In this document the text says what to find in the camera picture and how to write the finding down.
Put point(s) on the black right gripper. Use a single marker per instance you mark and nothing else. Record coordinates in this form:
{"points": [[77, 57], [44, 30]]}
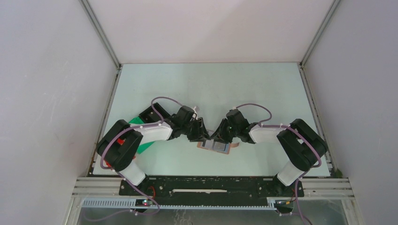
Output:
{"points": [[220, 133]]}

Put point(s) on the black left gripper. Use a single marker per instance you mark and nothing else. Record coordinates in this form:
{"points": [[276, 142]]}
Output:
{"points": [[199, 134]]}

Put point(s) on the tan leather card holder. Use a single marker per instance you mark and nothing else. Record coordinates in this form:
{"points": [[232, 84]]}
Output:
{"points": [[218, 147]]}

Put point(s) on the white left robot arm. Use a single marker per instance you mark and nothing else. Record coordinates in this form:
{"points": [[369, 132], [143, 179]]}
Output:
{"points": [[152, 132]]}

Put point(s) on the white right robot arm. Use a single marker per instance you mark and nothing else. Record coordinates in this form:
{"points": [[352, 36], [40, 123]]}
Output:
{"points": [[302, 145]]}

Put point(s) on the black plastic bin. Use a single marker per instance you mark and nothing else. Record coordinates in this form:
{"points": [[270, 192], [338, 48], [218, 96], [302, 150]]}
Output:
{"points": [[153, 114]]}

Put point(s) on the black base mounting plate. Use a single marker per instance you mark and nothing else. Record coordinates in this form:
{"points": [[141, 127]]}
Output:
{"points": [[222, 191]]}

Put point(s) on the green plastic bin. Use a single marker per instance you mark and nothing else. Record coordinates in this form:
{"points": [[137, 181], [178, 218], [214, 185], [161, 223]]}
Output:
{"points": [[142, 146]]}

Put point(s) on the red plastic bin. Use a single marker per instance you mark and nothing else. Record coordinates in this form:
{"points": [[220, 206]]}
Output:
{"points": [[121, 153]]}

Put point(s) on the aluminium frame rail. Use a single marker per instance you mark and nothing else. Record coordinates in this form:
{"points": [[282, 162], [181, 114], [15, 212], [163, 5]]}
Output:
{"points": [[104, 191]]}

